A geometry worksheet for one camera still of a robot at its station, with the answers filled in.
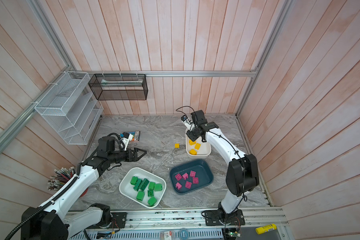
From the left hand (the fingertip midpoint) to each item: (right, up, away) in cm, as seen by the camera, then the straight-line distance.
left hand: (141, 155), depth 78 cm
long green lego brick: (-3, -16, +5) cm, 17 cm away
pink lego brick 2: (+20, -18, +3) cm, 27 cm away
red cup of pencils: (-41, -10, -4) cm, 42 cm away
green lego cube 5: (+6, -25, 0) cm, 25 cm away
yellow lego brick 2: (+33, +2, +23) cm, 40 cm away
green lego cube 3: (+9, -19, +4) cm, 21 cm away
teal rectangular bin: (+36, -13, +12) cm, 40 cm away
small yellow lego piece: (+19, +2, +23) cm, 30 cm away
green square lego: (+5, -21, +2) cm, 22 cm away
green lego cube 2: (+5, -18, +5) cm, 20 cm away
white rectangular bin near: (-9, -20, +5) cm, 23 cm away
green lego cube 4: (-1, -22, +1) cm, 22 cm away
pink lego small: (+29, -13, +10) cm, 33 cm away
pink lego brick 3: (+24, -14, +7) cm, 29 cm away
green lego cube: (-6, -15, +6) cm, 18 cm away
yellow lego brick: (+29, +4, +23) cm, 38 cm away
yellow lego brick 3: (+30, -1, +18) cm, 35 cm away
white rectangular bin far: (+38, -1, +22) cm, 44 cm away
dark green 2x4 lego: (+1, -18, +4) cm, 18 cm away
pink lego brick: (+26, -18, +5) cm, 32 cm away
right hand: (+28, +13, +11) cm, 33 cm away
